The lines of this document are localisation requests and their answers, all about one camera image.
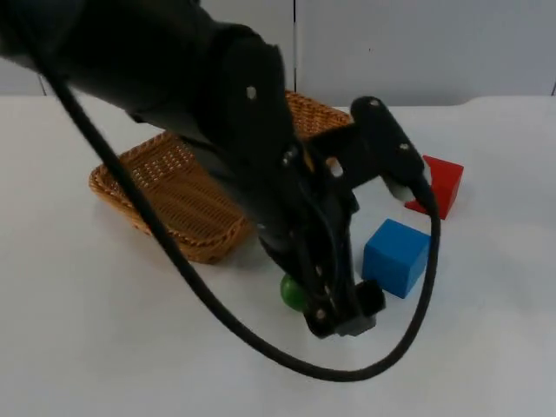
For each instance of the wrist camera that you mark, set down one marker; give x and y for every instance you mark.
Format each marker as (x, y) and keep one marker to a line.
(382, 130)

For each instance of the green ball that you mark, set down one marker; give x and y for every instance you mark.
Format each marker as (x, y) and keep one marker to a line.
(290, 294)

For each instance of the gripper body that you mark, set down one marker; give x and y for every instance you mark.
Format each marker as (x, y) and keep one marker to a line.
(323, 226)

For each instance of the red cube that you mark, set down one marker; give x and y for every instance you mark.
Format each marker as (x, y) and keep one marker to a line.
(447, 182)

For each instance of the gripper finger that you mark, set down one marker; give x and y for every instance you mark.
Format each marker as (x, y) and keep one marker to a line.
(369, 299)
(280, 260)

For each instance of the blue cube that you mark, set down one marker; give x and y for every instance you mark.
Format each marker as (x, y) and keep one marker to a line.
(391, 256)

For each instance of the brown wicker basket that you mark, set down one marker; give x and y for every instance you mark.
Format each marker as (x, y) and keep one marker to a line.
(174, 195)

